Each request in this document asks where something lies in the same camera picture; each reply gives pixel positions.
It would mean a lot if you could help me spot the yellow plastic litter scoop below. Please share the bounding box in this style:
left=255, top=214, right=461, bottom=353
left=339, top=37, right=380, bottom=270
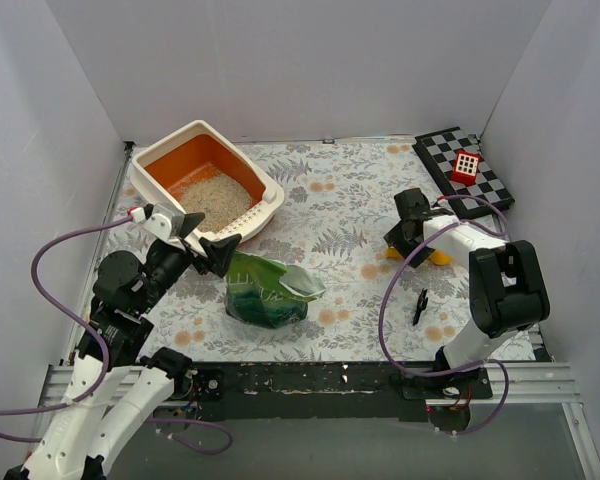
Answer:
left=384, top=247, right=452, bottom=266

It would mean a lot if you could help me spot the green cat litter bag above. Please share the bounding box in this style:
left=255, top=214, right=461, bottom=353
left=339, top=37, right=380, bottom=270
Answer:
left=225, top=252, right=326, bottom=329

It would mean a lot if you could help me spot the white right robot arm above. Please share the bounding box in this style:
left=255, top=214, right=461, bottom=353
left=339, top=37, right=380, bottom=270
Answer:
left=378, top=188, right=550, bottom=398

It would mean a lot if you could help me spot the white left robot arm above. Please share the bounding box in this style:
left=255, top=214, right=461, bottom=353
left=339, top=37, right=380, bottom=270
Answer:
left=5, top=206, right=242, bottom=479

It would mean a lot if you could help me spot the white and orange litter box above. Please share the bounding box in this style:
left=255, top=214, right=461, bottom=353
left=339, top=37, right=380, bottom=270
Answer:
left=129, top=120, right=285, bottom=253

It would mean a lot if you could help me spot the small black clip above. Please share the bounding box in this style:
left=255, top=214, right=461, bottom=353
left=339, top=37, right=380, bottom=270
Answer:
left=412, top=289, right=429, bottom=326

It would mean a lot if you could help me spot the floral patterned table mat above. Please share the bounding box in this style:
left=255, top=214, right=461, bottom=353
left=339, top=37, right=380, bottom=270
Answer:
left=74, top=139, right=537, bottom=362

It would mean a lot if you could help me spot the black and grey checkerboard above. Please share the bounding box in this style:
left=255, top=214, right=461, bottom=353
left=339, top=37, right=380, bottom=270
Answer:
left=414, top=126, right=515, bottom=211

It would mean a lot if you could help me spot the red grid block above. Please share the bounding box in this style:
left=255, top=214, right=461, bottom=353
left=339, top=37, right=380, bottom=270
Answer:
left=450, top=149, right=482, bottom=186

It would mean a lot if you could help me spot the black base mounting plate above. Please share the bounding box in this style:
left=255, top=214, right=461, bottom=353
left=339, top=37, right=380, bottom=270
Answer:
left=161, top=362, right=493, bottom=422

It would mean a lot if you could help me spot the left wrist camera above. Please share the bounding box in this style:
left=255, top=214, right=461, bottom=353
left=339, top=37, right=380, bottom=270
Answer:
left=128, top=203, right=185, bottom=242

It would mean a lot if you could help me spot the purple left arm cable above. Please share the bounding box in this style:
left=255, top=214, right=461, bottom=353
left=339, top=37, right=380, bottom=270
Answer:
left=0, top=208, right=235, bottom=455

